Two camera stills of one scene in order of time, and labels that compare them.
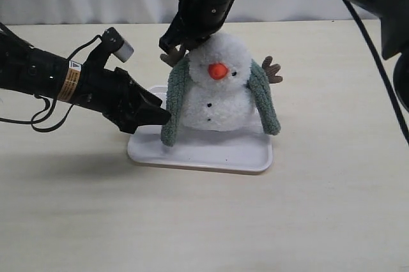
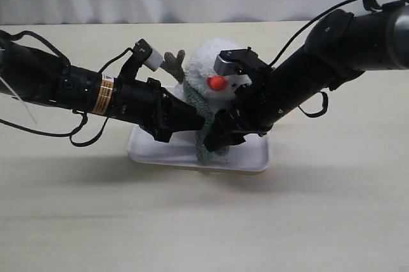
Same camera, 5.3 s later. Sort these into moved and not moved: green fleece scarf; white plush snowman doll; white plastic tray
Moved: green fleece scarf; white plush snowman doll
Not moved: white plastic tray
